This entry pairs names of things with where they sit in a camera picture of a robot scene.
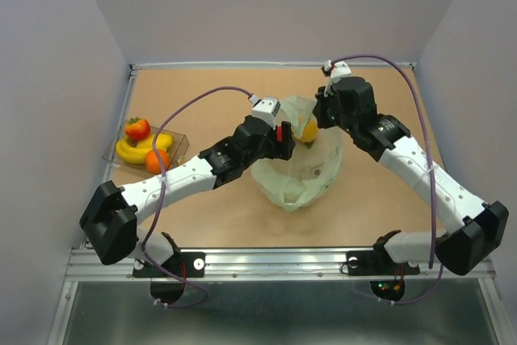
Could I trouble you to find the small yellow orange fruit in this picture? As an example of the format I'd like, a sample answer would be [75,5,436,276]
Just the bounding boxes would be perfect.
[298,120,319,144]

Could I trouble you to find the light green plastic bag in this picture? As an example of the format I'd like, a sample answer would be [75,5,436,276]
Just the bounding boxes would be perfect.
[251,95,344,212]

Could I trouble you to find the red orange persimmon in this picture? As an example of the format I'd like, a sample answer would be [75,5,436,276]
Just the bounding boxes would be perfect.
[124,117,151,142]

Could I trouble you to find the yellow banana bunch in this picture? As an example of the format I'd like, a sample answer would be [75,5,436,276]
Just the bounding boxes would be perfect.
[116,133,174,165]

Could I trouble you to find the red apple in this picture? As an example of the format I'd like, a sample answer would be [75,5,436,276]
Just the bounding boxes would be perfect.
[276,126,283,142]

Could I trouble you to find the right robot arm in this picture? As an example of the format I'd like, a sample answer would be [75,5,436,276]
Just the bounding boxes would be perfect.
[313,76,509,276]

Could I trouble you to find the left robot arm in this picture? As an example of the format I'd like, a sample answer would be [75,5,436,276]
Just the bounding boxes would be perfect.
[79,116,295,265]

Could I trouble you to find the clear plastic container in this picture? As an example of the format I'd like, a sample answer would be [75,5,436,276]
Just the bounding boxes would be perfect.
[102,120,190,175]

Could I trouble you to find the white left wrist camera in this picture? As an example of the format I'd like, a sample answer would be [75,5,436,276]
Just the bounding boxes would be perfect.
[249,95,280,128]

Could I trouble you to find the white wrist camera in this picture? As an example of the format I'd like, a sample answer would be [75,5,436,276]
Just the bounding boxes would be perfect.
[322,60,353,83]
[249,95,280,128]

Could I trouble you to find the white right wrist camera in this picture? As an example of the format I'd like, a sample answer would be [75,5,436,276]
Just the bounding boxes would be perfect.
[322,60,353,83]

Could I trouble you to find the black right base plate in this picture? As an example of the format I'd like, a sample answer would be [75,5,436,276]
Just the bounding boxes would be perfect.
[340,250,420,276]

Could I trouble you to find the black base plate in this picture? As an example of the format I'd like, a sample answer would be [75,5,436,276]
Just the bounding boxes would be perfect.
[340,250,420,276]
[132,251,206,279]

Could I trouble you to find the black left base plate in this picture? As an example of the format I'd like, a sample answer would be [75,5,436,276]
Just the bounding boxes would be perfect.
[132,251,206,279]

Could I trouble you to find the aluminium front rail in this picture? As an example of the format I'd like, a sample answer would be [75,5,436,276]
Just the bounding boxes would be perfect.
[64,246,496,281]

